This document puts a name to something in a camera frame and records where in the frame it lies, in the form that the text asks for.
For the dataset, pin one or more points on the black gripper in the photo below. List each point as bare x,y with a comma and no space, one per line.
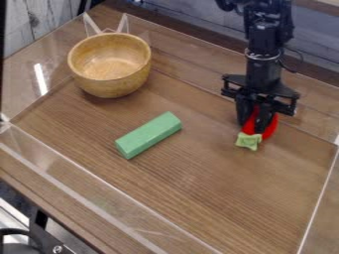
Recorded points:
261,87

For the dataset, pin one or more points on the green rectangular block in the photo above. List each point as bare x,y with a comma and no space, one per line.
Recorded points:
148,135

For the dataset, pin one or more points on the clear acrylic tray wall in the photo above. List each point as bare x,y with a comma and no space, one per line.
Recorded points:
194,195

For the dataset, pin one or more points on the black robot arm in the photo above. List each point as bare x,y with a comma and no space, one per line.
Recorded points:
268,25

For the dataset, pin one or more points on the black metal table bracket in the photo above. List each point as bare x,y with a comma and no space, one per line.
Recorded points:
49,244

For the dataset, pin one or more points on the wooden bowl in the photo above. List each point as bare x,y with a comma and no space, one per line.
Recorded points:
110,64

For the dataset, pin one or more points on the red plush strawberry toy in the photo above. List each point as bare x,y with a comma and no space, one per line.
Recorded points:
258,129

